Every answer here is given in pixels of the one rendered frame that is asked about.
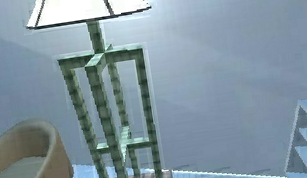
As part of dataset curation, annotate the white shade green floor lamp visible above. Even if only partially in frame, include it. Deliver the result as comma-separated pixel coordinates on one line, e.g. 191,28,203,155
21,0,178,178

